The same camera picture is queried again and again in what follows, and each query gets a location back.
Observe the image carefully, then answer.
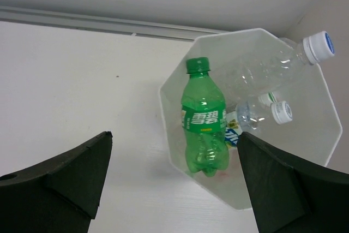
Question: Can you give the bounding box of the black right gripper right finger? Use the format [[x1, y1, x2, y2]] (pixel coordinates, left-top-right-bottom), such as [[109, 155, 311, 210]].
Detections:
[[237, 132, 348, 232]]

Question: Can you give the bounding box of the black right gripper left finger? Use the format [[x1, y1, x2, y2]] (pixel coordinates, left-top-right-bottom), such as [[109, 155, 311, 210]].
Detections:
[[1, 132, 112, 232]]

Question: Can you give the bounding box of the blue white label clear bottle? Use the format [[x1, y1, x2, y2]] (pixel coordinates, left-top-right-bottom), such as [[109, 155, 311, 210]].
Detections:
[[225, 98, 293, 149]]

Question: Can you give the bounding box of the clear unlabelled plastic bottle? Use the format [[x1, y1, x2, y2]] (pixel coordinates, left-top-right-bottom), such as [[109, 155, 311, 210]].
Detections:
[[212, 31, 335, 101]]

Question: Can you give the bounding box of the green label clear bottle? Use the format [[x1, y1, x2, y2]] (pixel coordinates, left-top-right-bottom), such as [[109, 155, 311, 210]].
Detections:
[[258, 92, 278, 106]]

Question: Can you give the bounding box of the white translucent plastic bin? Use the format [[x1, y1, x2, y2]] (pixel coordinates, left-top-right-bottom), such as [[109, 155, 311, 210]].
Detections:
[[159, 27, 343, 211]]

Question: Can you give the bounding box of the aluminium frame rail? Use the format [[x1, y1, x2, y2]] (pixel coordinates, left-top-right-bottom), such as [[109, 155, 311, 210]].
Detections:
[[1, 6, 223, 41]]

